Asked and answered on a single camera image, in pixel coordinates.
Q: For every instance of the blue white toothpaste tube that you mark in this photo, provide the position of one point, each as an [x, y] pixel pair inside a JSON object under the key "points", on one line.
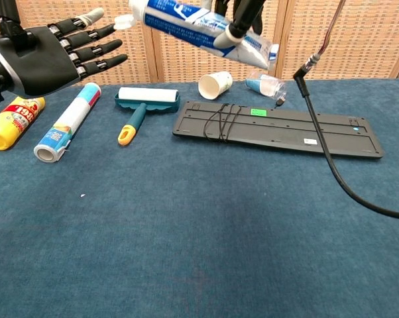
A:
{"points": [[179, 26]]}

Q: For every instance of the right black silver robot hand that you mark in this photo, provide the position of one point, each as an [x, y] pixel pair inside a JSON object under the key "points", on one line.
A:
{"points": [[244, 16]]}

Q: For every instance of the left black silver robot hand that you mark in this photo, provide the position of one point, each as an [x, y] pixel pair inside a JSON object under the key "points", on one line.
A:
{"points": [[40, 59]]}

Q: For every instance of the bamboo folding screen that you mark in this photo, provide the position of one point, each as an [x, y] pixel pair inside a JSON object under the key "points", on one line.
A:
{"points": [[173, 59]]}

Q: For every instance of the clear blue-labelled plastic bottle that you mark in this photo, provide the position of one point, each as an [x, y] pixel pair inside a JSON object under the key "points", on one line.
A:
{"points": [[265, 85]]}

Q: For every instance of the black keyboard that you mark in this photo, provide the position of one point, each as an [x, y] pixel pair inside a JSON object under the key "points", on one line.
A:
{"points": [[279, 130]]}

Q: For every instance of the white paper cup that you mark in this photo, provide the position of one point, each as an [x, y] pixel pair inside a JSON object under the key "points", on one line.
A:
{"points": [[212, 86]]}

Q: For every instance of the white blue tube container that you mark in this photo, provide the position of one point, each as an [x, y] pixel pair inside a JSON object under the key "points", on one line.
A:
{"points": [[70, 121]]}

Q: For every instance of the yellow red-labelled bottle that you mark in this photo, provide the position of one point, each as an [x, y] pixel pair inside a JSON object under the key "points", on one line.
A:
{"points": [[10, 124]]}

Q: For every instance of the teal lint roller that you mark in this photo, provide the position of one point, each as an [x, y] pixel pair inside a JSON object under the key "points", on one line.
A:
{"points": [[146, 99]]}

